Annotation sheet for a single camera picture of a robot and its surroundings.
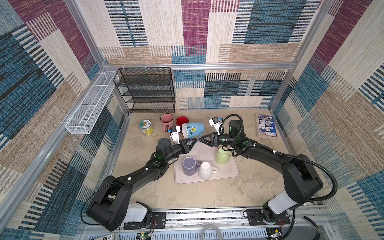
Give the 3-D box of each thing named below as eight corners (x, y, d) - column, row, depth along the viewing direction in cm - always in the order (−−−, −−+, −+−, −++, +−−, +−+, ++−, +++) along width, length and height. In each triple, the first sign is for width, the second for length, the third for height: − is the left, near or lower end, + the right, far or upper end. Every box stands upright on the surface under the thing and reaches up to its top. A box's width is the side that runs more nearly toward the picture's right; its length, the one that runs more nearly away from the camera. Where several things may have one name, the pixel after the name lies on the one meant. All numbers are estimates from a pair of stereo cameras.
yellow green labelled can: (141, 136, 107) (137, 129, 101) (143, 127, 112) (140, 119, 106) (152, 136, 107) (150, 129, 101) (154, 127, 112) (152, 119, 106)
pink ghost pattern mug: (162, 133, 109) (159, 122, 99) (163, 124, 114) (160, 113, 105) (173, 133, 109) (171, 122, 99) (174, 124, 114) (172, 113, 105)
